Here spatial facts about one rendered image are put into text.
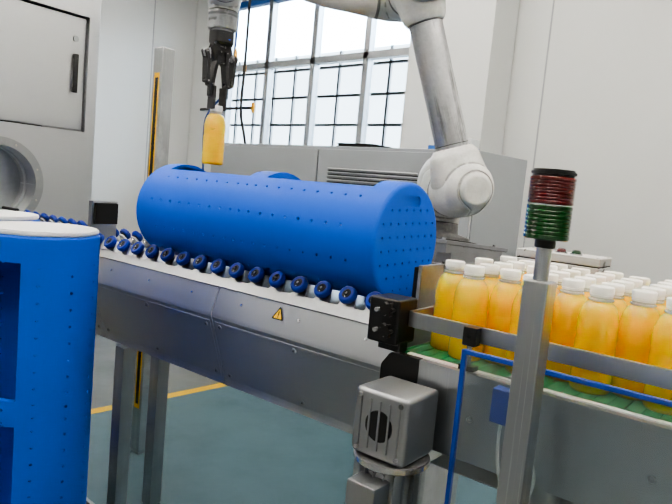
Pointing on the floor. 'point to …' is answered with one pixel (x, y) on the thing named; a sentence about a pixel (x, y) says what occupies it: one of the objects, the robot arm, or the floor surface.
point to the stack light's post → (526, 391)
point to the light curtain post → (164, 60)
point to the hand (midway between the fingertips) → (217, 98)
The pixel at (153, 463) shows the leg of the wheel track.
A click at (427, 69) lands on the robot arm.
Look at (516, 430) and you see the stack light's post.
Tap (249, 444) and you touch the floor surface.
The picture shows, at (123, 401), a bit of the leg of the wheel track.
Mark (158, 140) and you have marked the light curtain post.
